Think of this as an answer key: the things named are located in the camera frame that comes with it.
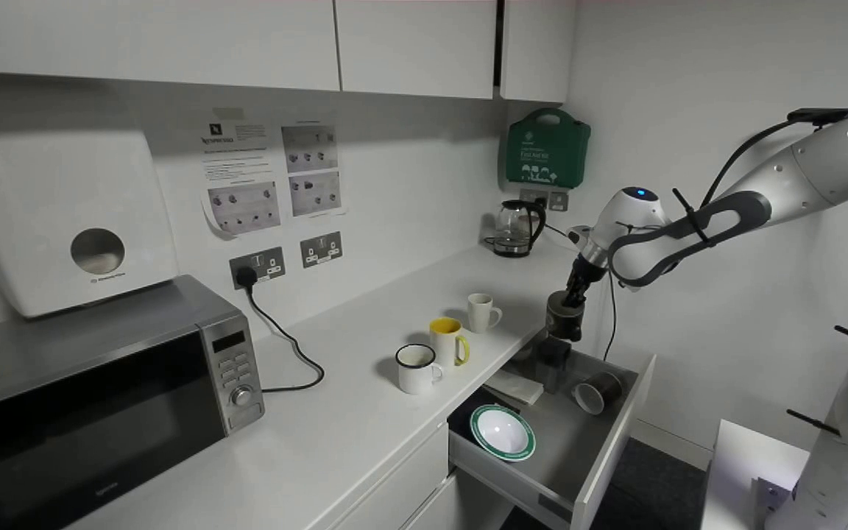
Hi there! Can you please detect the white paper towel dispenser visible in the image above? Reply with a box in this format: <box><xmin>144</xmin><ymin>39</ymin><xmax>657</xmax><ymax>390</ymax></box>
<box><xmin>0</xmin><ymin>131</ymin><xmax>182</xmax><ymax>321</ymax></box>

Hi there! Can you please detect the white enamel mug blue rim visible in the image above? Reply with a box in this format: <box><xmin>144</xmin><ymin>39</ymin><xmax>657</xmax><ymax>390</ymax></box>
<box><xmin>388</xmin><ymin>338</ymin><xmax>444</xmax><ymax>399</ymax></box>

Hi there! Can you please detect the silver microwave oven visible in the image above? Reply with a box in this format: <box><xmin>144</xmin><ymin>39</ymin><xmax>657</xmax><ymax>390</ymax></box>
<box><xmin>0</xmin><ymin>274</ymin><xmax>270</xmax><ymax>530</ymax></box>

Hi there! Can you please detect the glass kettle with black handle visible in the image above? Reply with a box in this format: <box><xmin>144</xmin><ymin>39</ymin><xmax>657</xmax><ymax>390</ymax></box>
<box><xmin>488</xmin><ymin>194</ymin><xmax>547</xmax><ymax>262</ymax></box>

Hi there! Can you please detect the black microwave plug and cable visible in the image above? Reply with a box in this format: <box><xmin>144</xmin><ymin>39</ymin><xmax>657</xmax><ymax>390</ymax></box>
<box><xmin>233</xmin><ymin>262</ymin><xmax>326</xmax><ymax>399</ymax></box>

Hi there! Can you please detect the silver double wall socket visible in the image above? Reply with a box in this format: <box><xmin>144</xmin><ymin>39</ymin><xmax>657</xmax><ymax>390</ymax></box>
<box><xmin>298</xmin><ymin>231</ymin><xmax>345</xmax><ymax>272</ymax></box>
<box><xmin>226</xmin><ymin>244</ymin><xmax>289</xmax><ymax>293</ymax></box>

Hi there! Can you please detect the black box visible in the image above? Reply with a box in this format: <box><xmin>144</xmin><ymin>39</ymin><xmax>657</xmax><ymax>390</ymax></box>
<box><xmin>535</xmin><ymin>335</ymin><xmax>576</xmax><ymax>372</ymax></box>

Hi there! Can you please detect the white bowl with green rim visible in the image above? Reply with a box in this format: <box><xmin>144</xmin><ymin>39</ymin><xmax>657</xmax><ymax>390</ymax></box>
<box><xmin>468</xmin><ymin>402</ymin><xmax>543</xmax><ymax>466</ymax></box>

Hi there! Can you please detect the grey open drawer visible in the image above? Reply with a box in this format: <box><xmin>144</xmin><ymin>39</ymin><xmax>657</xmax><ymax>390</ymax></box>
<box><xmin>444</xmin><ymin>335</ymin><xmax>659</xmax><ymax>530</ymax></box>

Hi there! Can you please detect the green first aid kit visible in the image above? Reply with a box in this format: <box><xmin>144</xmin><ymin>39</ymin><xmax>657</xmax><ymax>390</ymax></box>
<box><xmin>497</xmin><ymin>107</ymin><xmax>596</xmax><ymax>193</ymax></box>

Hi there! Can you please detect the white lower cabinet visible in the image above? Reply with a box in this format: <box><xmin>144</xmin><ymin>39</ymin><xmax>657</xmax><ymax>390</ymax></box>
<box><xmin>309</xmin><ymin>421</ymin><xmax>516</xmax><ymax>530</ymax></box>

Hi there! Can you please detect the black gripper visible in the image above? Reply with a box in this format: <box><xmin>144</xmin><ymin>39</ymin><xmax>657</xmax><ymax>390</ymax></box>
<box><xmin>551</xmin><ymin>256</ymin><xmax>609</xmax><ymax>319</ymax></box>

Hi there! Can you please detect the white robot table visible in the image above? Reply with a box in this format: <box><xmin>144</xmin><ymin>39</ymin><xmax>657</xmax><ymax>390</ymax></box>
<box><xmin>697</xmin><ymin>418</ymin><xmax>816</xmax><ymax>530</ymax></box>

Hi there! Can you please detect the black mug with 30 print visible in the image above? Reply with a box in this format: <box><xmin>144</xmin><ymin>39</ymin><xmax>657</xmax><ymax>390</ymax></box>
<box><xmin>544</xmin><ymin>293</ymin><xmax>588</xmax><ymax>346</ymax></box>

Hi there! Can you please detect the white upper cabinet door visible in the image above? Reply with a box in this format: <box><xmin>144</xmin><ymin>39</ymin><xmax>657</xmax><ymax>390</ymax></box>
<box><xmin>332</xmin><ymin>0</ymin><xmax>497</xmax><ymax>104</ymax></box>
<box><xmin>0</xmin><ymin>0</ymin><xmax>342</xmax><ymax>95</ymax></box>
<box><xmin>497</xmin><ymin>0</ymin><xmax>579</xmax><ymax>107</ymax></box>

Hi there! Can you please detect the small white mug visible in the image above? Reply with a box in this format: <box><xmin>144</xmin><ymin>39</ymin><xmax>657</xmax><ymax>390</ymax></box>
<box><xmin>465</xmin><ymin>293</ymin><xmax>506</xmax><ymax>335</ymax></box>

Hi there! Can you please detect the large white instruction poster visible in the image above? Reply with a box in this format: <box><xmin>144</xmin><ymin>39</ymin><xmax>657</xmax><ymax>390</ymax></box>
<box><xmin>197</xmin><ymin>119</ymin><xmax>286</xmax><ymax>243</ymax></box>

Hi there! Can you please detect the black camera on stand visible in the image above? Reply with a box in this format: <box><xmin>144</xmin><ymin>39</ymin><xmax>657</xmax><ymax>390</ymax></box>
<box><xmin>786</xmin><ymin>104</ymin><xmax>848</xmax><ymax>131</ymax></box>

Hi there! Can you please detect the small instruction sheet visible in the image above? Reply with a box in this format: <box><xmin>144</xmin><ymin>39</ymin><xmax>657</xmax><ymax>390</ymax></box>
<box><xmin>279</xmin><ymin>122</ymin><xmax>342</xmax><ymax>176</ymax></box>
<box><xmin>286</xmin><ymin>168</ymin><xmax>345</xmax><ymax>222</ymax></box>

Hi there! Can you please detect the dark mug with white inside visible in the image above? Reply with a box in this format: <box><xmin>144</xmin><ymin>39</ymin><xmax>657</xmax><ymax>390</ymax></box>
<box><xmin>569</xmin><ymin>372</ymin><xmax>631</xmax><ymax>418</ymax></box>

